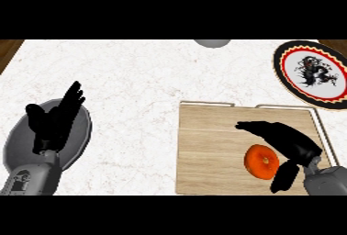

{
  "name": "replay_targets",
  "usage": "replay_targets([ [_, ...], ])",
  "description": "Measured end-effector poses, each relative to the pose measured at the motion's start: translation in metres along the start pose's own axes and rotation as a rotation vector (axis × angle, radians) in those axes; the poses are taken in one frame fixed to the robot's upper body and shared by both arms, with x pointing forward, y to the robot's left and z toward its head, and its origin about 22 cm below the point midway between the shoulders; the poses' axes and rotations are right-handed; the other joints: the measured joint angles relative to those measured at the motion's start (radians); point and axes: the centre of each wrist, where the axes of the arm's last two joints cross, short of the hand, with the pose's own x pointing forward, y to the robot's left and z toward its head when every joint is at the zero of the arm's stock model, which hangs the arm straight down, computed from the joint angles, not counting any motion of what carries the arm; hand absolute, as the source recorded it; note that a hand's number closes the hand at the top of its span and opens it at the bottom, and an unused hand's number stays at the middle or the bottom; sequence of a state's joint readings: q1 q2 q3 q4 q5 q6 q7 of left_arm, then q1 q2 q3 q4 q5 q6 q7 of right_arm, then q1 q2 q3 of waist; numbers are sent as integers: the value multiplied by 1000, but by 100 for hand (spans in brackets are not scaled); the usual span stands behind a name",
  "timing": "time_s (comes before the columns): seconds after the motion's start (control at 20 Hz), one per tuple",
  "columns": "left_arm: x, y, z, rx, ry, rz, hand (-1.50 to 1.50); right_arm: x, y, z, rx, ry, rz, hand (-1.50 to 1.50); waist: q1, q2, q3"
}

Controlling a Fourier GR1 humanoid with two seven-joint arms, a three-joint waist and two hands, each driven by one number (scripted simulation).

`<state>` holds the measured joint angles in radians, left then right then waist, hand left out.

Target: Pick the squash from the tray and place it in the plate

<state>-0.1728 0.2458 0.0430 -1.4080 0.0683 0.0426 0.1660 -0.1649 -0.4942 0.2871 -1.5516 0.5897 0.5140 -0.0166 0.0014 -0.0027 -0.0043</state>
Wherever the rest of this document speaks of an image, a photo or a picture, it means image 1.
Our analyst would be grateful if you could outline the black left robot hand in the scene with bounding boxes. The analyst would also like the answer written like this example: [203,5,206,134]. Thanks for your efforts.
[26,80,88,155]

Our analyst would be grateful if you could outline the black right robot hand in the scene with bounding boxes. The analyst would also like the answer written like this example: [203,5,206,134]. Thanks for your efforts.
[235,120,324,195]

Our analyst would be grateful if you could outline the grey round plate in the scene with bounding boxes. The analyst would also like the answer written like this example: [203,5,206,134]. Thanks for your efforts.
[2,97,94,173]

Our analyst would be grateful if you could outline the wooden tray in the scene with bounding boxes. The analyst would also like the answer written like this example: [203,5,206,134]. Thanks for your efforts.
[173,100,342,196]

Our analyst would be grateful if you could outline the plate with dragon print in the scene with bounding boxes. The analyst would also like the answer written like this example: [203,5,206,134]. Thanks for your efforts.
[272,39,347,111]

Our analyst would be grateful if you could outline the grey round object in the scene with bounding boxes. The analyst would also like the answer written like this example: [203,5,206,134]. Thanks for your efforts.
[193,39,232,49]

